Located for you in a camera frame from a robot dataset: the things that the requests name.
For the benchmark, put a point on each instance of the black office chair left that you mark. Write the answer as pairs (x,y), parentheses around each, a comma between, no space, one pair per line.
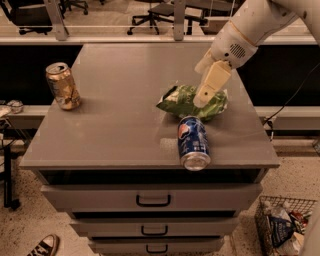
(27,15)

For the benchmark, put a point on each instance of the blue pepsi can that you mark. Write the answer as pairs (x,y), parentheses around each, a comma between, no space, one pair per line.
(193,145)

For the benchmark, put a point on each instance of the top drawer black handle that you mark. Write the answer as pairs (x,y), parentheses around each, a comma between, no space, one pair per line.
(153,201)

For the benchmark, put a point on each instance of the drawer black handle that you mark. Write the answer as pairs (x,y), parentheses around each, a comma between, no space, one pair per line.
(156,249)
(153,201)
(154,231)

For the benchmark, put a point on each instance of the black office chair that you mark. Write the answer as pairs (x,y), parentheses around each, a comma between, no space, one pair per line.
(163,12)
(27,15)

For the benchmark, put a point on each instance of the grey drawer cabinet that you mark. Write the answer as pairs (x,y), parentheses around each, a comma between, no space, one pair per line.
(93,161)

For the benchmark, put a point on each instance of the small round dish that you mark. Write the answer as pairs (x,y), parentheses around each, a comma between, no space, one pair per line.
(16,106)

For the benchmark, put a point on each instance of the middle drawer black handle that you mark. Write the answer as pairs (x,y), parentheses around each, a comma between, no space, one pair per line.
(154,231)

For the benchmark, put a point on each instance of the gold soda can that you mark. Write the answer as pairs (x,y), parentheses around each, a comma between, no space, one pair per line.
(62,85)

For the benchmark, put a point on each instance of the blue snack bag in basket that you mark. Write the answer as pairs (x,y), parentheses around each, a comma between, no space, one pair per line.
(281,230)

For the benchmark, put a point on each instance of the green jalapeno chip bag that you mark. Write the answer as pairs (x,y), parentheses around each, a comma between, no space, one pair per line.
(178,101)

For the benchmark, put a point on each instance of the black office chair centre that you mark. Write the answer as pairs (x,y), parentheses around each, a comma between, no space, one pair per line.
(163,12)

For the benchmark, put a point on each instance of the wire basket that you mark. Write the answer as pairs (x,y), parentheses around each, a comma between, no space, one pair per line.
(280,207)

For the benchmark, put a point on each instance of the black and white sneaker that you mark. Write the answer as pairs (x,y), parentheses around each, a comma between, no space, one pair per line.
(48,246)

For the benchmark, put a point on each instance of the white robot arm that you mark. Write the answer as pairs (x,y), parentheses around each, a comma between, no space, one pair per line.
(243,33)

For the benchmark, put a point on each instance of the red snack bag in basket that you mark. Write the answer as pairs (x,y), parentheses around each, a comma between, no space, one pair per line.
(299,221)

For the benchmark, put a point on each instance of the bottom drawer black handle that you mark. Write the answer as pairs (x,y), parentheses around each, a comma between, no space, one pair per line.
(156,249)

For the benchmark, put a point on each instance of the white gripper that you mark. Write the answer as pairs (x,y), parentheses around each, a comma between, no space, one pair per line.
(230,45)

